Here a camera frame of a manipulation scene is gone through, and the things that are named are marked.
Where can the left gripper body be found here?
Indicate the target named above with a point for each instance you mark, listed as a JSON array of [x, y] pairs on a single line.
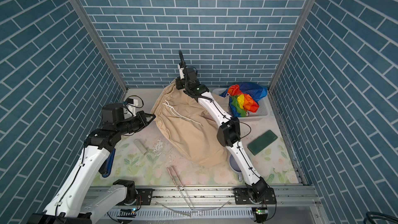
[[131, 124]]

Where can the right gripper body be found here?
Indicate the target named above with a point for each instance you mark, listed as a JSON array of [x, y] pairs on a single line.
[[182, 84]]

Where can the beige shorts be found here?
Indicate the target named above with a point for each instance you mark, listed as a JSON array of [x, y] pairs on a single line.
[[189, 127]]

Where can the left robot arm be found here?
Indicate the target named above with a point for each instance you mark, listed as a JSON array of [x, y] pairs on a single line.
[[67, 205]]

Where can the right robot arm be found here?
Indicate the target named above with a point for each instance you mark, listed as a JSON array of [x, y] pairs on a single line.
[[228, 133]]

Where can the rainbow coloured shorts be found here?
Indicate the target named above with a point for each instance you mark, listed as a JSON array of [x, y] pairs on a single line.
[[244, 98]]

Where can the clear plastic tube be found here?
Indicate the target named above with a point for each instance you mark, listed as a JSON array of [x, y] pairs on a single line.
[[141, 147]]

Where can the blue stapler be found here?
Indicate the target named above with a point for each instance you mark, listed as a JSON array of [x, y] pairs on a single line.
[[106, 168]]

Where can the white plastic basket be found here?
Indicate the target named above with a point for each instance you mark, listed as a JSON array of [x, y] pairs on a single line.
[[263, 111]]

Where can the lavender mug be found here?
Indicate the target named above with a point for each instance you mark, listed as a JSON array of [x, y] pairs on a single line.
[[234, 166]]

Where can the pink chopstick pair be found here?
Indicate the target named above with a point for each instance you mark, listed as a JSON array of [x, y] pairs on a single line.
[[180, 183]]

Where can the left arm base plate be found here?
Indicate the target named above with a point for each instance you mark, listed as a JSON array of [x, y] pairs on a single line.
[[143, 197]]

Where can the white cable duct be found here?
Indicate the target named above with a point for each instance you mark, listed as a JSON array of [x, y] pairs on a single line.
[[180, 213]]

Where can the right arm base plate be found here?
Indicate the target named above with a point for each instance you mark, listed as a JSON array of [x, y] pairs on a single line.
[[246, 196]]

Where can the aluminium front rail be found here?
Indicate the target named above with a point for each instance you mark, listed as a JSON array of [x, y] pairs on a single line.
[[195, 197]]

